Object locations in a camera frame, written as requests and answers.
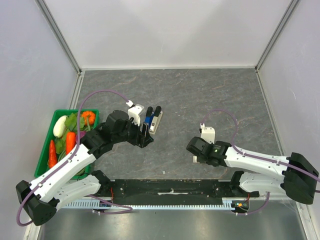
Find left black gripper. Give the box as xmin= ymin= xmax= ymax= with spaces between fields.
xmin=113 ymin=115 xmax=154 ymax=148

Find beige black stapler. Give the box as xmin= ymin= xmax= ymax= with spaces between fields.
xmin=149 ymin=105 xmax=163 ymax=135

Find blue stapler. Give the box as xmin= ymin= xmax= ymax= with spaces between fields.
xmin=144 ymin=106 xmax=154 ymax=132

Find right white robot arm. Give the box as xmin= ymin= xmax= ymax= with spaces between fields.
xmin=186 ymin=136 xmax=319 ymax=205

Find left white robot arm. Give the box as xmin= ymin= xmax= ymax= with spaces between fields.
xmin=15 ymin=110 xmax=153 ymax=227

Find white staple box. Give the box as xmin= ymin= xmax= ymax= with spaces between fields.
xmin=192 ymin=156 xmax=198 ymax=164

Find orange toy pumpkin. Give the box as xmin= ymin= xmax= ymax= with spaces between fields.
xmin=81 ymin=111 xmax=96 ymax=126

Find purple toy onion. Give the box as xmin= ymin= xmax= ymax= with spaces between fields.
xmin=79 ymin=131 xmax=87 ymax=138

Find green plastic bin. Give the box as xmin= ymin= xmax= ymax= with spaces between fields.
xmin=34 ymin=109 xmax=94 ymax=180

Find orange toy carrot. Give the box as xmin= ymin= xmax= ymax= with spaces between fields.
xmin=65 ymin=131 xmax=76 ymax=155

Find green toy leafy vegetable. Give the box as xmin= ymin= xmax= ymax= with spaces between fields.
xmin=64 ymin=113 xmax=85 ymax=132

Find green toy beans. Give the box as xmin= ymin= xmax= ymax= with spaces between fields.
xmin=57 ymin=149 xmax=67 ymax=162

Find white toy eggplant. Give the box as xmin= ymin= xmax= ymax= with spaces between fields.
xmin=52 ymin=115 xmax=68 ymax=138

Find red toy chili pepper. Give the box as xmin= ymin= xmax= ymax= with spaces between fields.
xmin=47 ymin=140 xmax=58 ymax=169

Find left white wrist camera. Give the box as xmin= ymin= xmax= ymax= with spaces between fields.
xmin=126 ymin=100 xmax=145 ymax=126

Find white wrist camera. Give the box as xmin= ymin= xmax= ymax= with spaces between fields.
xmin=126 ymin=100 xmax=145 ymax=126
xmin=199 ymin=123 xmax=216 ymax=144

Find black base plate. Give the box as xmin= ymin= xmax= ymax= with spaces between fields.
xmin=94 ymin=179 xmax=260 ymax=206

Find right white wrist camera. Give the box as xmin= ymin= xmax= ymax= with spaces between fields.
xmin=199 ymin=123 xmax=216 ymax=144

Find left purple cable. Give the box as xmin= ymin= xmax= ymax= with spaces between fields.
xmin=16 ymin=89 xmax=135 ymax=227

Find purple cable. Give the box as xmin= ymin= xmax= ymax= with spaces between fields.
xmin=16 ymin=89 xmax=135 ymax=227
xmin=201 ymin=109 xmax=320 ymax=216

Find light blue cable duct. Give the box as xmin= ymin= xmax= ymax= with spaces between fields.
xmin=61 ymin=197 xmax=247 ymax=209

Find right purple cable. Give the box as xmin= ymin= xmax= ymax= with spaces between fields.
xmin=201 ymin=109 xmax=320 ymax=216

